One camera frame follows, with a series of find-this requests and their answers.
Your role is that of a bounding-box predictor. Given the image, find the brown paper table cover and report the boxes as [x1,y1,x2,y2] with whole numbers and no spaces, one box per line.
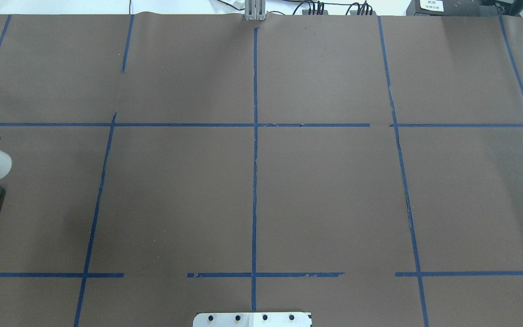
[0,13,523,327]

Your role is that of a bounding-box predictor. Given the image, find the grey aluminium frame post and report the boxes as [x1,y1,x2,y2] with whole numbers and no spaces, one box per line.
[244,0,267,21]

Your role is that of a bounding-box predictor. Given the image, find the black power box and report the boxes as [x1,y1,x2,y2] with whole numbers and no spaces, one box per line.
[405,0,502,17]

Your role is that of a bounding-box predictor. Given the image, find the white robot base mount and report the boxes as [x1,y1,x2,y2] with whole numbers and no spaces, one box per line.
[192,312,313,327]

